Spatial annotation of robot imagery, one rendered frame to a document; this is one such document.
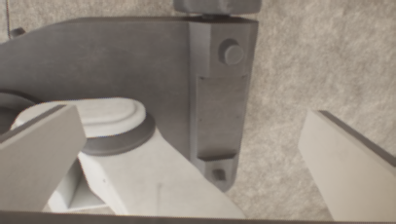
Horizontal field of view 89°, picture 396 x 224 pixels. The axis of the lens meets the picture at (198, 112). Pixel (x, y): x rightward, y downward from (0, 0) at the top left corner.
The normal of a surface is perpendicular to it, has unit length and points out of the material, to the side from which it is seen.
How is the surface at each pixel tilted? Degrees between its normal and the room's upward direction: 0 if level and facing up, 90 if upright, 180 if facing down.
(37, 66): 0
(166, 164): 90
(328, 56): 0
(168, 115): 0
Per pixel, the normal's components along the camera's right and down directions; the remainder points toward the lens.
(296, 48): 0.18, 0.49
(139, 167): 0.01, -0.87
